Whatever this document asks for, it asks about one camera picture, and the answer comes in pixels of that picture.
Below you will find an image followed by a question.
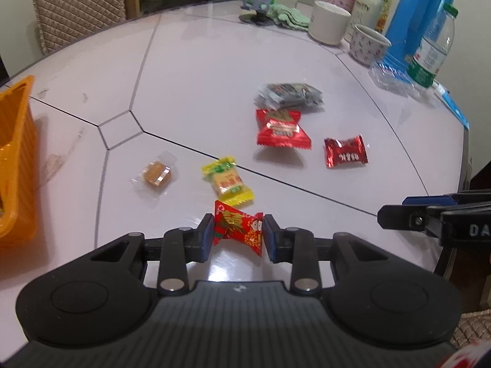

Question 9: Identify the red festive candy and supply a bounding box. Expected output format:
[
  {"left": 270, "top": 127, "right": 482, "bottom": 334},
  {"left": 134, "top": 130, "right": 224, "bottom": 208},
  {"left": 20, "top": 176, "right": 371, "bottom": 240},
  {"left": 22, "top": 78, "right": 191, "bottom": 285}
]
[{"left": 213, "top": 200, "right": 264, "bottom": 257}]

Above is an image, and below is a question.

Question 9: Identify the clear brown candy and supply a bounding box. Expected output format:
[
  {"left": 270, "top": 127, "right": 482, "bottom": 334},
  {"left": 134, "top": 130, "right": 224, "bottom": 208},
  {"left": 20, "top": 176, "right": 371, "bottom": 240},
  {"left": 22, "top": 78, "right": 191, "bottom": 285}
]
[{"left": 131, "top": 151, "right": 178, "bottom": 198}]

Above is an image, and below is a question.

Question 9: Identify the yellow candy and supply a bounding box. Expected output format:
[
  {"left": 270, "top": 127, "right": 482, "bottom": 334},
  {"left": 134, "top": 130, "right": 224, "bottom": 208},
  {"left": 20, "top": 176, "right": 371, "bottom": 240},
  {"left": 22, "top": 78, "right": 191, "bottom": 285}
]
[{"left": 201, "top": 156, "right": 255, "bottom": 206}]

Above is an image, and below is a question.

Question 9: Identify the dark red foil candy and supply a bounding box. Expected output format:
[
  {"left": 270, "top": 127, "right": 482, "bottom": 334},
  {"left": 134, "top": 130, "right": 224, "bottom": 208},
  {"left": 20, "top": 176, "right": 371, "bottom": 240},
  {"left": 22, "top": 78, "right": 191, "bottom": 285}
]
[{"left": 324, "top": 135, "right": 369, "bottom": 169}]

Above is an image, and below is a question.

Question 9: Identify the red gold date packet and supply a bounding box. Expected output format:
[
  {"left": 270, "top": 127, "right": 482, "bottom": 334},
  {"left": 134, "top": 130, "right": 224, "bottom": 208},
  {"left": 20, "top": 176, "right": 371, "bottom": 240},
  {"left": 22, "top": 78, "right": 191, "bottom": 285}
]
[{"left": 256, "top": 109, "right": 312, "bottom": 150}]

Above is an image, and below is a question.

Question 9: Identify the grey clear snack packet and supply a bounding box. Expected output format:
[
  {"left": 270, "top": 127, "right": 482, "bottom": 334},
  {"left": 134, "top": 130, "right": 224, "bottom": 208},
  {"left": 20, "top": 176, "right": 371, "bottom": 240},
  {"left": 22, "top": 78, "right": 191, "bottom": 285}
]
[{"left": 255, "top": 83, "right": 323, "bottom": 110}]

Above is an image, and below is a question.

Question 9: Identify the blue flat card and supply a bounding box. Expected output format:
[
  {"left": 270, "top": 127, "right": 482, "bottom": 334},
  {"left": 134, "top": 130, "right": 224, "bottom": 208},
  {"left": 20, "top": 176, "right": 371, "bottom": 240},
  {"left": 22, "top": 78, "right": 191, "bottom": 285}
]
[{"left": 432, "top": 82, "right": 470, "bottom": 130}]

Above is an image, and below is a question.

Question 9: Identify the quilted beige chair near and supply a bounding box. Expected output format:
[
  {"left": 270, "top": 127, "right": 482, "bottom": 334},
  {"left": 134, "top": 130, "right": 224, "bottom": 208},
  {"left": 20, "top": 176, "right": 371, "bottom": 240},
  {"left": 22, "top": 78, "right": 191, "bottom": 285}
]
[{"left": 451, "top": 309, "right": 491, "bottom": 349}]

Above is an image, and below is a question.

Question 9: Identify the quilted beige chair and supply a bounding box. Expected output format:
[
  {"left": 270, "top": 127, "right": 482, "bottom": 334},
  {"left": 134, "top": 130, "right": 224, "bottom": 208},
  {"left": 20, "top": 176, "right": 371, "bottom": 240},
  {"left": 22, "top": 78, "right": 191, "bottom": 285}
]
[
  {"left": 451, "top": 309, "right": 491, "bottom": 349},
  {"left": 33, "top": 0, "right": 126, "bottom": 55}
]

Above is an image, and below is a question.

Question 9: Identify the clear plastic toothpick box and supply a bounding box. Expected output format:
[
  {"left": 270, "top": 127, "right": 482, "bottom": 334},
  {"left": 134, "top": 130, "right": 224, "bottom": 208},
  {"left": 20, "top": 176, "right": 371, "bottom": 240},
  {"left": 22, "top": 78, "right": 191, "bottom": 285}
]
[{"left": 369, "top": 61, "right": 427, "bottom": 99}]

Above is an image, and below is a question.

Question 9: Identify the patterned ceramic cup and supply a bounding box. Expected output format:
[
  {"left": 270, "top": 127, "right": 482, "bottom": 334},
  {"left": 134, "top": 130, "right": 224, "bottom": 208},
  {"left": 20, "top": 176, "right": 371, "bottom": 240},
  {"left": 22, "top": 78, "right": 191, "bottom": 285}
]
[{"left": 349, "top": 24, "right": 392, "bottom": 67}]

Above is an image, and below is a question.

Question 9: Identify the clear water bottle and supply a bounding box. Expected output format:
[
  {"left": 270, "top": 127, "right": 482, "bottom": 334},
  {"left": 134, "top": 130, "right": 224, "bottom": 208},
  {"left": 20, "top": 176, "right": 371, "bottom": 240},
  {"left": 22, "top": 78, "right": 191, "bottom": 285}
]
[{"left": 406, "top": 2, "right": 458, "bottom": 89}]

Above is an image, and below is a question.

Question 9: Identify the orange plastic tray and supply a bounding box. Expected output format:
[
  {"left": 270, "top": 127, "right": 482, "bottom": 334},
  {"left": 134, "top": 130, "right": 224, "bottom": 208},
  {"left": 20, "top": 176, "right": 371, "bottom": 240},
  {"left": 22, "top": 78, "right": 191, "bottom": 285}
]
[{"left": 1, "top": 76, "right": 37, "bottom": 249}]

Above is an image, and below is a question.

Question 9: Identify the white miffy flask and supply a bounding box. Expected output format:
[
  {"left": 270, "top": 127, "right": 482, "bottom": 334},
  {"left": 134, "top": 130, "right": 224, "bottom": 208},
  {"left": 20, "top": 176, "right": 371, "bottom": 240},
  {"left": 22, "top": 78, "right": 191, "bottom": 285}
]
[{"left": 344, "top": 0, "right": 382, "bottom": 42}]

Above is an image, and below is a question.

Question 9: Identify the white ceramic mug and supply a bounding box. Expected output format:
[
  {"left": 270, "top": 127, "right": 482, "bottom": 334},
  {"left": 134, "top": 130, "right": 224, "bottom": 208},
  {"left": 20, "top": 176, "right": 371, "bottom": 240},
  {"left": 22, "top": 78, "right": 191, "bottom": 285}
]
[{"left": 308, "top": 0, "right": 351, "bottom": 46}]

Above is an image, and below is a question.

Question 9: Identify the blue thermos jug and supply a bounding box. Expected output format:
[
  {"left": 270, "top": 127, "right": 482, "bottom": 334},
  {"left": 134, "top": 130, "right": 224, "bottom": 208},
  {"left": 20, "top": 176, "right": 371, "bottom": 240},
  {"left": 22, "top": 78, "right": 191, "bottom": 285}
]
[{"left": 383, "top": 0, "right": 454, "bottom": 71}]

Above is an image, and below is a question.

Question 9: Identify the green folded cloth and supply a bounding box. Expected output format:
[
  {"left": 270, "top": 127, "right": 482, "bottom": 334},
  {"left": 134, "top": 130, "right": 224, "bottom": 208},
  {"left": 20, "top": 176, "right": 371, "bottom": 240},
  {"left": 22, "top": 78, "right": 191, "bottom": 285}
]
[{"left": 267, "top": 4, "right": 311, "bottom": 32}]

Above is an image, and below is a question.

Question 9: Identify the grey phone stand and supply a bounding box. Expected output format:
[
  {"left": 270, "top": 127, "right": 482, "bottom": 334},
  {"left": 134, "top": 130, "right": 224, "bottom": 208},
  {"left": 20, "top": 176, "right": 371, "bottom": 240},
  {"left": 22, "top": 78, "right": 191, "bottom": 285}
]
[{"left": 239, "top": 0, "right": 274, "bottom": 27}]

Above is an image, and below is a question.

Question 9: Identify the quilted beige chair back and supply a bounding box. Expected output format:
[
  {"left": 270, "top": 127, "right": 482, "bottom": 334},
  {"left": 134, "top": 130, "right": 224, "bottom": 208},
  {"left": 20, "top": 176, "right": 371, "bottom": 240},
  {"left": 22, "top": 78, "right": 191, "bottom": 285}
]
[{"left": 33, "top": 0, "right": 126, "bottom": 55}]

